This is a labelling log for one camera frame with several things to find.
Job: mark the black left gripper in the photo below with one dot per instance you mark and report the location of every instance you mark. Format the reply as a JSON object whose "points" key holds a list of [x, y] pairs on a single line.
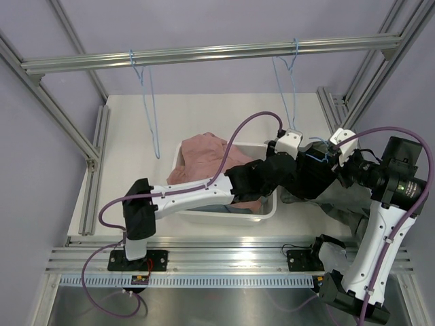
{"points": [[270, 148]]}

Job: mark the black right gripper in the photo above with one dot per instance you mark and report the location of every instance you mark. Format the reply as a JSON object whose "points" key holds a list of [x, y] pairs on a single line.
{"points": [[342, 171]]}

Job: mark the grey pleated skirt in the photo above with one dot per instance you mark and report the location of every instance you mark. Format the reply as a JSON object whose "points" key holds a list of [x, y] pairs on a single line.
{"points": [[319, 186]]}

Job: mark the pink ruffled skirt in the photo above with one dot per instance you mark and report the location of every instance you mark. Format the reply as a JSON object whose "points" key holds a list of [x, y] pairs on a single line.
{"points": [[203, 155]]}

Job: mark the blue denim skirt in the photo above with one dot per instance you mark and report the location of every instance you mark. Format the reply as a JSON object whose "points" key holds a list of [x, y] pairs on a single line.
{"points": [[233, 210]]}

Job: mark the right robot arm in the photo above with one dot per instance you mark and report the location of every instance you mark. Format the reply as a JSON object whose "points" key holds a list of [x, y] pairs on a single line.
{"points": [[397, 198]]}

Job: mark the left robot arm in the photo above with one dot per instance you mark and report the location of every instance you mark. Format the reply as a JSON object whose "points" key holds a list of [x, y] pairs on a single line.
{"points": [[145, 204]]}

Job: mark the white plastic basket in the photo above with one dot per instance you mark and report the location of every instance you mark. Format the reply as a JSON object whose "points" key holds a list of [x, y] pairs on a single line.
{"points": [[266, 211]]}

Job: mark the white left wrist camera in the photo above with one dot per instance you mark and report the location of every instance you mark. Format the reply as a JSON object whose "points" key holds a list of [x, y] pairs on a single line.
{"points": [[289, 143]]}

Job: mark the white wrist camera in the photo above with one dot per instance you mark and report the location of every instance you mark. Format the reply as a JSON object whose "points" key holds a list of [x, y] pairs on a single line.
{"points": [[342, 145], [289, 143]]}

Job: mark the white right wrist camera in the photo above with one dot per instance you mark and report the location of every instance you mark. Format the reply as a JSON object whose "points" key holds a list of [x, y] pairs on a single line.
{"points": [[342, 145]]}

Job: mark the white slotted cable duct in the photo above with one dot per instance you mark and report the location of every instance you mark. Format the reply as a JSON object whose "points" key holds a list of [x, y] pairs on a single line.
{"points": [[191, 281]]}

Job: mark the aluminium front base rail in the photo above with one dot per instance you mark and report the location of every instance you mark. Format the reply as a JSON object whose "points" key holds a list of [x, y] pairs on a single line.
{"points": [[233, 256]]}

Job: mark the aluminium hanging rail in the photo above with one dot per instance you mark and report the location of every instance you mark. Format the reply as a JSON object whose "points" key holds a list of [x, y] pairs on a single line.
{"points": [[85, 62]]}

